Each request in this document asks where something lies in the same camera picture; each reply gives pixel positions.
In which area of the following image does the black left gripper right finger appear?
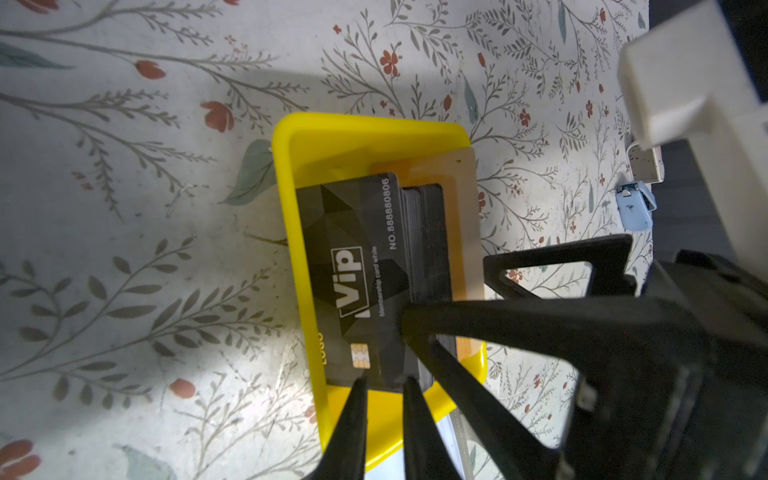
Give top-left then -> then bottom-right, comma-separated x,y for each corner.
403,377 -> 461,480

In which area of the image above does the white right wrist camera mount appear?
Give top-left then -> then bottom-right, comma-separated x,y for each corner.
618,1 -> 767,279

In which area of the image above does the pink white small clip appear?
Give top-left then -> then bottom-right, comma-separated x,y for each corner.
627,142 -> 665,184

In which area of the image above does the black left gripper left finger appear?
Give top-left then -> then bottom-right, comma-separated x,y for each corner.
306,376 -> 368,479

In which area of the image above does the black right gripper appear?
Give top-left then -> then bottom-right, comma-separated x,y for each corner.
400,233 -> 768,480

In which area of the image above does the blue small clip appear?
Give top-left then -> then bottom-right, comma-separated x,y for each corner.
616,181 -> 657,232

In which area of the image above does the yellow plastic tray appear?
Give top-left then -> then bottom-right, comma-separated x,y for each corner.
272,113 -> 485,446

